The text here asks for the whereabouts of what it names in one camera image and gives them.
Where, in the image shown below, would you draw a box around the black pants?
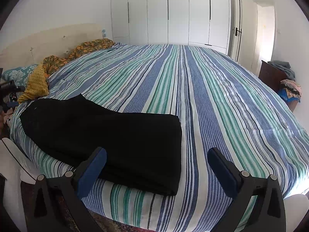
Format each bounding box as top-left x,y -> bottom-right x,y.
20,95 -> 182,196

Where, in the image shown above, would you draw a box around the teal floral pillow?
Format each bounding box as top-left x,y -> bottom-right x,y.
2,64 -> 38,87

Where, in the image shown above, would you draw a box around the mustard yellow knit cushion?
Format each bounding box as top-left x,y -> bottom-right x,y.
18,63 -> 49,104

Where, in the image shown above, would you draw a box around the cream padded headboard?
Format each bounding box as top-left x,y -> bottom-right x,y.
1,23 -> 106,71

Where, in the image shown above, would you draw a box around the orange floral green blanket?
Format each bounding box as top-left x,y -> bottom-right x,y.
42,38 -> 116,77

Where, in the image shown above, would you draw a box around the white trouser leg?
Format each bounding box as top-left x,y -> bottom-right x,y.
1,138 -> 41,231

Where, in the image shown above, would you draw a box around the pile of clothes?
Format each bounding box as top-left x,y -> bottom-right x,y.
268,60 -> 302,103

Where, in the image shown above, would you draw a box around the dark wooden cabinet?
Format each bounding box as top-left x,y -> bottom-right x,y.
258,61 -> 299,112

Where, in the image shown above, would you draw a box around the white wardrobe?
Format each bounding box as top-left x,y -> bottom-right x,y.
110,0 -> 231,53

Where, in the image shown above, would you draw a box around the white door with handle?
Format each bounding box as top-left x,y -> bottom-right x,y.
228,0 -> 258,70

